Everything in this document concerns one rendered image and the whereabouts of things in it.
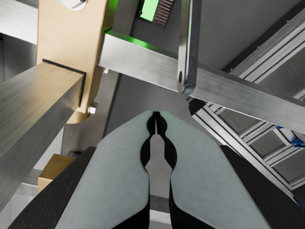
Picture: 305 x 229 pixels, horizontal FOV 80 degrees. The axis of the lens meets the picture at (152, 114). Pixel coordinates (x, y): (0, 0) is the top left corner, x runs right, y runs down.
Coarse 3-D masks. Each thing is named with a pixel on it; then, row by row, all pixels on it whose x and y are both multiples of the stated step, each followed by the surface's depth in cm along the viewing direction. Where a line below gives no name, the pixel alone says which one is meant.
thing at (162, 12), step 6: (162, 0) 26; (168, 0) 26; (162, 6) 26; (168, 6) 26; (156, 12) 27; (162, 12) 27; (168, 12) 27; (156, 18) 27; (162, 18) 27; (162, 24) 27
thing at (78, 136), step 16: (128, 0) 26; (128, 16) 27; (128, 32) 28; (112, 80) 32; (96, 96) 33; (112, 96) 33; (96, 112) 35; (64, 128) 37; (80, 128) 37; (96, 128) 37; (64, 144) 39; (80, 144) 39; (96, 144) 39
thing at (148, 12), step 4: (148, 0) 26; (152, 0) 26; (156, 0) 26; (144, 4) 26; (148, 4) 26; (152, 4) 26; (156, 4) 26; (144, 8) 26; (148, 8) 26; (152, 8) 26; (144, 12) 26; (148, 12) 26; (152, 12) 26; (144, 16) 27; (148, 16) 27; (152, 16) 27
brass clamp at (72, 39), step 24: (48, 0) 14; (96, 0) 14; (48, 24) 15; (72, 24) 15; (96, 24) 15; (48, 48) 15; (72, 48) 15; (96, 48) 16; (96, 72) 18; (72, 120) 19
